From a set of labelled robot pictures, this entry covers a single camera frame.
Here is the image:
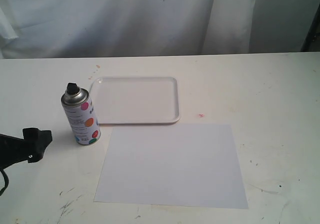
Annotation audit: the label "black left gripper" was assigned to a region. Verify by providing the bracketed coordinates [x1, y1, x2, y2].
[0, 128, 52, 169]

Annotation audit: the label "white polka-dot spray can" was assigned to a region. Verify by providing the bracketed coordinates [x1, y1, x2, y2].
[61, 83, 101, 146]

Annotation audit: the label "white plastic tray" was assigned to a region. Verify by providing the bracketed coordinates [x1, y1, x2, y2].
[89, 76, 180, 125]

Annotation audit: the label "white backdrop cloth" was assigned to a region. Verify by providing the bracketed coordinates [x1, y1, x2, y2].
[0, 0, 317, 59]

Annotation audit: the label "white paper sheet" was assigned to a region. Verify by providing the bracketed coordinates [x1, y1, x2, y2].
[94, 124, 248, 209]

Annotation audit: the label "dark metal stand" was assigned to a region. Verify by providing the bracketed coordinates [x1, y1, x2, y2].
[300, 0, 320, 52]

